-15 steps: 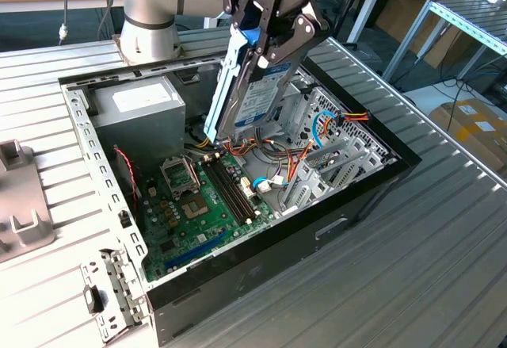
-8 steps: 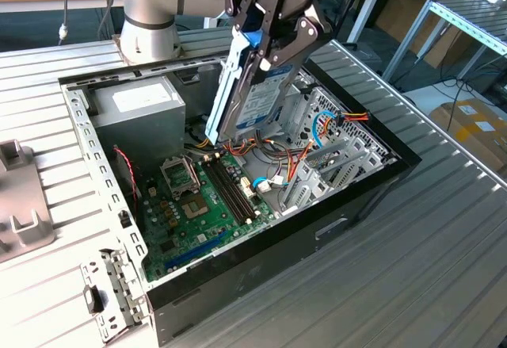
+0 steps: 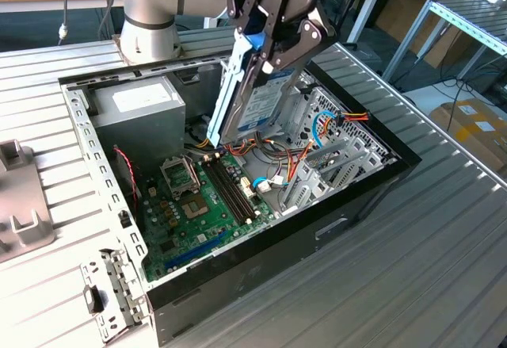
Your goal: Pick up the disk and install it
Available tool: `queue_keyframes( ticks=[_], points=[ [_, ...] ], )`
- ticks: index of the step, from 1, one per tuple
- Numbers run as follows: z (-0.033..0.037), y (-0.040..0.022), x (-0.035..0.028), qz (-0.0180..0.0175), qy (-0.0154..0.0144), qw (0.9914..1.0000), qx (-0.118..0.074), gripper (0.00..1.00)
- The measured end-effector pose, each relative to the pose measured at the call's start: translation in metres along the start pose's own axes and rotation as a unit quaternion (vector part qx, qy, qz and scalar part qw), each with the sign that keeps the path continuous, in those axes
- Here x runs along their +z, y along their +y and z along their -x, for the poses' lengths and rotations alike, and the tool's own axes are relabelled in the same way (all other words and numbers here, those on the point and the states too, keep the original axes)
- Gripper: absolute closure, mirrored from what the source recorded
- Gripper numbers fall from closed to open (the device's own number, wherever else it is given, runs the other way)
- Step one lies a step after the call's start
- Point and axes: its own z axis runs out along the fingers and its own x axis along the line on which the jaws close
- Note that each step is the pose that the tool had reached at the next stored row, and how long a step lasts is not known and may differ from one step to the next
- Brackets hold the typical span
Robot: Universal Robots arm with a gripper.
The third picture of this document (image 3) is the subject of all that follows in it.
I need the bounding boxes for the black RAM slot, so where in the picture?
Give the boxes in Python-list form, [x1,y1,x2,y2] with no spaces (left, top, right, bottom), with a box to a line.
[206,162,250,225]
[214,159,257,220]

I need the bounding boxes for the black tripod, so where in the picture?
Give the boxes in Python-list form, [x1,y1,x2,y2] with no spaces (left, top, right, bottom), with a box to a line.
[331,0,373,48]

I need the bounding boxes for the short blue data wire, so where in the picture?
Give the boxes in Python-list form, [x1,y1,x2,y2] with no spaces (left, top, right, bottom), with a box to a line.
[252,175,287,193]

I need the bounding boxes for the slatted metal side table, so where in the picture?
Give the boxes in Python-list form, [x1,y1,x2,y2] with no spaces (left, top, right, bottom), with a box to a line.
[382,0,507,83]

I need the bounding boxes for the red yellow power wire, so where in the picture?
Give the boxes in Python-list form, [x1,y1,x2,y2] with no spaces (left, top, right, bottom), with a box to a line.
[323,110,370,138]

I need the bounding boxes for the white board connector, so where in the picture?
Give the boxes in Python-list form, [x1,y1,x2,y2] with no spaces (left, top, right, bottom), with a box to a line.
[239,176,255,201]

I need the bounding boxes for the blue expansion slot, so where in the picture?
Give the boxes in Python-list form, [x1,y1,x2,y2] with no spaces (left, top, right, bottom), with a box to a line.
[164,231,230,270]

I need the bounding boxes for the black open PC case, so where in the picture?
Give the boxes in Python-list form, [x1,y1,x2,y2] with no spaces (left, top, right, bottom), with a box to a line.
[58,40,423,348]

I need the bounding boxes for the cardboard boxes with labels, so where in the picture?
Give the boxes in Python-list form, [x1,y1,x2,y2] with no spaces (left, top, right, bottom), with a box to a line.
[429,99,507,173]

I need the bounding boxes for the green motherboard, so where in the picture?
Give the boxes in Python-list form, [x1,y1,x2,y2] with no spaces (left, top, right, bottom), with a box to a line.
[138,153,278,284]

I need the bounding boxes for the black wire loop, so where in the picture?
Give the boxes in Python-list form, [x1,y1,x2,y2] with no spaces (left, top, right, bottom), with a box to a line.
[254,132,306,163]

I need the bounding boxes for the grey power supply unit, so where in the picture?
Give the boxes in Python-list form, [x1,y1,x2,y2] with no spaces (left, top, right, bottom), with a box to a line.
[91,74,187,166]

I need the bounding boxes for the grey metal card retainer bracket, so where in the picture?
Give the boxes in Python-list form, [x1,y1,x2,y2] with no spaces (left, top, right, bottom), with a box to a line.
[80,247,151,344]

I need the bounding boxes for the metal socket cover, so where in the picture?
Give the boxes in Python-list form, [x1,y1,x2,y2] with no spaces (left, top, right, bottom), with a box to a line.
[159,156,200,199]

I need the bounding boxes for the CPU socket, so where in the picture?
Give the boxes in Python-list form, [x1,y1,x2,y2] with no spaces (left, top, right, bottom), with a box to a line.
[180,193,211,222]

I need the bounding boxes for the grey metal disk bay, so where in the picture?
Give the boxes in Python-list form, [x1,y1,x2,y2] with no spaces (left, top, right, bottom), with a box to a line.
[279,136,397,217]

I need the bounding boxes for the long blue data wire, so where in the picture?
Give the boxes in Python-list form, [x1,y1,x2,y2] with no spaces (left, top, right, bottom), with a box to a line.
[311,110,337,149]

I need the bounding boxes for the grey metal drive cage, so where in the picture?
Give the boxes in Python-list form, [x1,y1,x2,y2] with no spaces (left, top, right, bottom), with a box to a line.
[273,68,316,145]

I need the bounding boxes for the red orange wire bundle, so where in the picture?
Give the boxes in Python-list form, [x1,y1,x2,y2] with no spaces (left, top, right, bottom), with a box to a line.
[223,140,261,159]

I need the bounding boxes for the red black twisted wire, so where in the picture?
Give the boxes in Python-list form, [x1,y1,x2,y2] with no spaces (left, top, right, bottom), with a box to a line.
[112,146,143,203]

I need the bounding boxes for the orange yellow wire bundle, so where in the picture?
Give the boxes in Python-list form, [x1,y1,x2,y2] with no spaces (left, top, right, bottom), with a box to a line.
[287,140,318,185]

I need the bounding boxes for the black case fan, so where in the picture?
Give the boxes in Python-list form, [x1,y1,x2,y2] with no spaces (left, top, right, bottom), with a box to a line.
[113,149,139,207]

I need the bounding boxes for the grey parts rack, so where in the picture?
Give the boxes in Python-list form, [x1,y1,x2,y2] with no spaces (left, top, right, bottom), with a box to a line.
[0,139,56,265]

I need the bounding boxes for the hard disk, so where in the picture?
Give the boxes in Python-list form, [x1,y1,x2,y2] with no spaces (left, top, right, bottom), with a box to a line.
[206,30,307,149]

